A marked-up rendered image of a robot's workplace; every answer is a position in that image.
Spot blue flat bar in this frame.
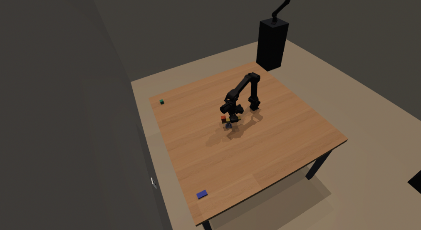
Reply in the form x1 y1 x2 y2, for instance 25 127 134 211
197 190 207 199

